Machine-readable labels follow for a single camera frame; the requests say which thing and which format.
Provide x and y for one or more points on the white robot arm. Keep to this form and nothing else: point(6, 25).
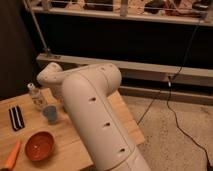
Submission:
point(84, 93)

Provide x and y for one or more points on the small blue cup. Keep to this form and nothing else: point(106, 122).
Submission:
point(50, 112)

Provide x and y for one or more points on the metal diagonal rod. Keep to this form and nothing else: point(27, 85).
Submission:
point(46, 49)

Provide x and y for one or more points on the red bowl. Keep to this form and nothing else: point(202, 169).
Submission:
point(39, 146)

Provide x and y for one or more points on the orange carrot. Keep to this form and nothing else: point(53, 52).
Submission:
point(12, 157)

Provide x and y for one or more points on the wooden shelf rail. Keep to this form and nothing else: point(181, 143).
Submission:
point(44, 6)

